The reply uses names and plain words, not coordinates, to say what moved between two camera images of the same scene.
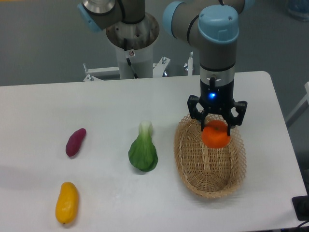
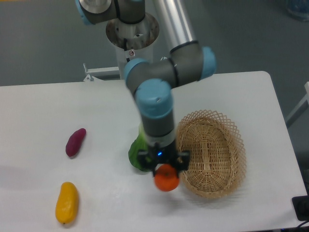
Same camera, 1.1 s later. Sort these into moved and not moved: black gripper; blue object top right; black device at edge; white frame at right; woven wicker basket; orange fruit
Moved: black gripper; orange fruit
Not moved: black device at edge; blue object top right; woven wicker basket; white frame at right
